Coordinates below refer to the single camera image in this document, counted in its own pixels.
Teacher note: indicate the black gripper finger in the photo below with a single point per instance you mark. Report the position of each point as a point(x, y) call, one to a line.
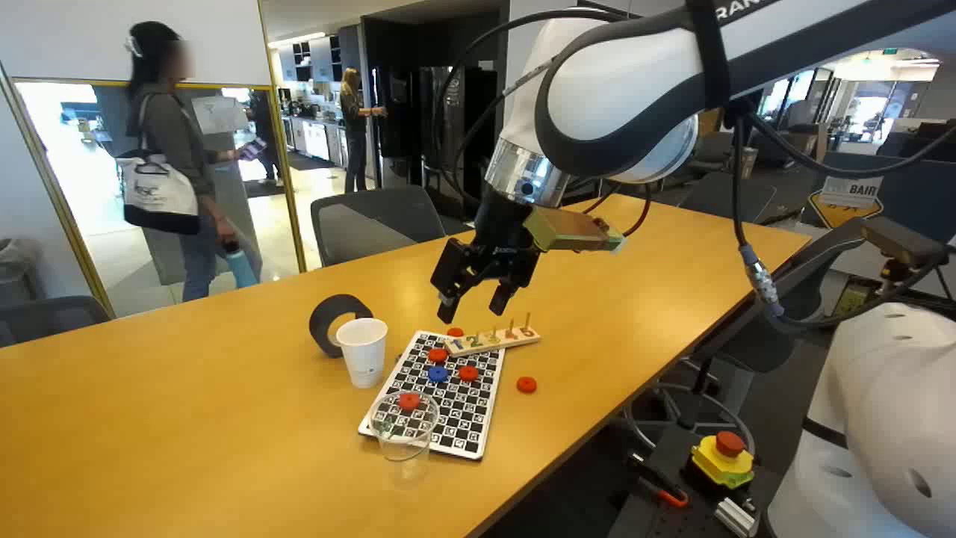
point(510, 292)
point(451, 274)

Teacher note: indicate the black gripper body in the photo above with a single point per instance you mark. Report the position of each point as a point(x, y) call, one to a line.
point(502, 240)

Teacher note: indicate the orange disc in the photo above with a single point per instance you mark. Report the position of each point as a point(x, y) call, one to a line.
point(468, 376)
point(436, 353)
point(454, 333)
point(410, 401)
point(526, 385)

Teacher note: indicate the white shoulder bag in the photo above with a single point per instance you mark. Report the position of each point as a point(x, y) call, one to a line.
point(156, 195)

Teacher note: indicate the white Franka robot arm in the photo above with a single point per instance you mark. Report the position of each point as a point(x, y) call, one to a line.
point(616, 92)

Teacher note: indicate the white paper cup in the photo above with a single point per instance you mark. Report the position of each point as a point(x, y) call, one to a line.
point(363, 353)

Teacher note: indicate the transparent plastic cup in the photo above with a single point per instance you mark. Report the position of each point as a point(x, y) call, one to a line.
point(405, 454)

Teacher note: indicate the wooden number peg board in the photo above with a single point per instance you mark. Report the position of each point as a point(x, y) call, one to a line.
point(496, 340)

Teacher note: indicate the grey office chair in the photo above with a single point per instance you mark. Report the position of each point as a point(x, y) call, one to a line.
point(375, 225)

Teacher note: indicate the checkered marker board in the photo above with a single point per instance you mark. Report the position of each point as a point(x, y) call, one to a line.
point(463, 419)

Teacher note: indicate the black tape roll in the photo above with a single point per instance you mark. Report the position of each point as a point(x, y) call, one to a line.
point(320, 325)

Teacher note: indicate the distant standing person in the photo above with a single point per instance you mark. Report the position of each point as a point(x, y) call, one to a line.
point(354, 122)

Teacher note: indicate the blue drink bottle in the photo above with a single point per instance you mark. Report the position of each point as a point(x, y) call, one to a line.
point(244, 271)

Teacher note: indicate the black orange hand clamp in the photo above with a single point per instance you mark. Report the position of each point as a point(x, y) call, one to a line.
point(669, 494)

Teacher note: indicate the yellow red emergency stop button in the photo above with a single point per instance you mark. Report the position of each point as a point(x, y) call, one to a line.
point(725, 463)

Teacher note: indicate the dark grey swivel chair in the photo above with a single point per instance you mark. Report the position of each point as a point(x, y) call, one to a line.
point(795, 289)

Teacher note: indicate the woman in grey jacket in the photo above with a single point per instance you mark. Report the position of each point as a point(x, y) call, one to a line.
point(174, 129)

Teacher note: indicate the yellow floor sign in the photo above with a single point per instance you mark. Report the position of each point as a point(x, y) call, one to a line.
point(843, 210)

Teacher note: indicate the dark grey chair back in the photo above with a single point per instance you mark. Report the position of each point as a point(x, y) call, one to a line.
point(48, 318)

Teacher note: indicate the olive wrist camera block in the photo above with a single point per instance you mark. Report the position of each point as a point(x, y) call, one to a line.
point(572, 229)

